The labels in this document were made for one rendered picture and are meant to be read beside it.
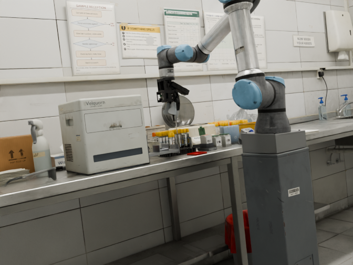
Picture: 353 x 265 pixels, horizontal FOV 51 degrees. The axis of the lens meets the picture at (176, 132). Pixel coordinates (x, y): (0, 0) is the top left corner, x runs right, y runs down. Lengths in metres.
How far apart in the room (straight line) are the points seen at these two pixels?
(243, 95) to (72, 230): 1.24
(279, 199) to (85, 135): 0.80
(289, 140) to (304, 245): 0.44
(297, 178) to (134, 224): 1.12
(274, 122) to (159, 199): 1.10
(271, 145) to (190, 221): 1.19
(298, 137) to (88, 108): 0.86
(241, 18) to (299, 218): 0.83
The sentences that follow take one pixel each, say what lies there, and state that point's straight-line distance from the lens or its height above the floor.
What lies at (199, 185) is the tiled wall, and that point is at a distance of 2.59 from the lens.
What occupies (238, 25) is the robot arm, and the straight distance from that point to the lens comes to 1.52.
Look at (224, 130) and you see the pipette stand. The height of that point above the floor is 0.96.
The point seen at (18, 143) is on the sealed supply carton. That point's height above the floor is 1.03.
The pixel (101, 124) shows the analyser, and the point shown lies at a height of 1.07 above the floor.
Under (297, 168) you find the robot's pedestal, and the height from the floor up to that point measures 0.80.
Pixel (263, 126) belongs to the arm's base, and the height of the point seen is 0.98.
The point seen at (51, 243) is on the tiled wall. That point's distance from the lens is 2.17.
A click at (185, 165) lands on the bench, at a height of 0.84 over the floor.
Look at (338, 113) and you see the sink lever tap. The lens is 3.62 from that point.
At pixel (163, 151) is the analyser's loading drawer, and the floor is 0.91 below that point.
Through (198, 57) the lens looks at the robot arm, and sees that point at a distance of 1.82.
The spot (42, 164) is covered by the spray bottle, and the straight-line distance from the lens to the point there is 1.65.
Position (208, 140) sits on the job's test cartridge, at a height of 0.93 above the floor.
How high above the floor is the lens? 1.08
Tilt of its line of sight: 3 degrees down
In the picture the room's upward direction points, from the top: 6 degrees counter-clockwise
